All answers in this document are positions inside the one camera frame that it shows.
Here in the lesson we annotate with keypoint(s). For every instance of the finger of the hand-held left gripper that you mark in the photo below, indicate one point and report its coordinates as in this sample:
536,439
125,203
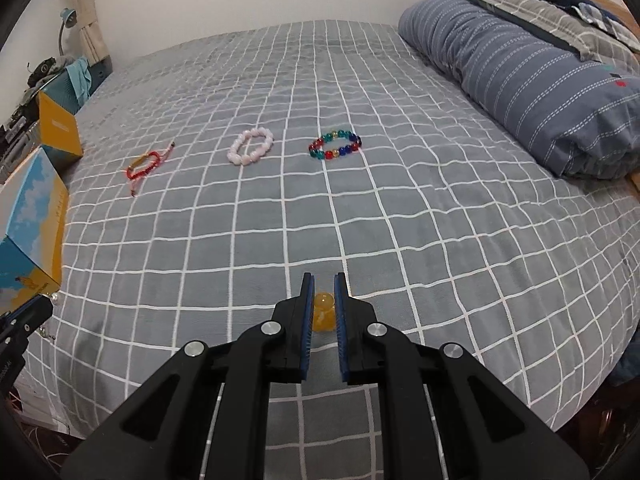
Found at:
22,317

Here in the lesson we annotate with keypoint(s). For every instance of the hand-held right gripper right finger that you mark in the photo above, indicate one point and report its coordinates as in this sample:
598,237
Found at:
341,325

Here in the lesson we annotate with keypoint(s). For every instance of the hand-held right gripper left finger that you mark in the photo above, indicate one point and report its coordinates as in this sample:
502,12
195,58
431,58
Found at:
307,325

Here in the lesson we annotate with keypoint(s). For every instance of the blue and yellow printed box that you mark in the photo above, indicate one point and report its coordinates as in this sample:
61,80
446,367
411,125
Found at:
30,230

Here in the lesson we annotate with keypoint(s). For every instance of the grey checked bed sheet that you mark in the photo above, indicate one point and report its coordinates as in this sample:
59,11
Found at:
320,220

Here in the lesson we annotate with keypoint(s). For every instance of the yellow cardboard box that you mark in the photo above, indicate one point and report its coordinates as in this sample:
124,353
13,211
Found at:
59,127

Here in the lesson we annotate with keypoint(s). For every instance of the teal cloth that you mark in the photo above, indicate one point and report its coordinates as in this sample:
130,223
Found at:
80,76

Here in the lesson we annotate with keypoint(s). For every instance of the teal desk lamp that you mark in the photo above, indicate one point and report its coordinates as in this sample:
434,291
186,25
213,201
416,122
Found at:
67,22

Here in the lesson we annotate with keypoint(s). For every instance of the blue striped rolled quilt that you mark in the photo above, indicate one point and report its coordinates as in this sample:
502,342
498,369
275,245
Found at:
520,85

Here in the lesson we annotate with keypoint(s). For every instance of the beige curtain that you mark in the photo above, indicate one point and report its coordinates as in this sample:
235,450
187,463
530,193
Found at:
95,10

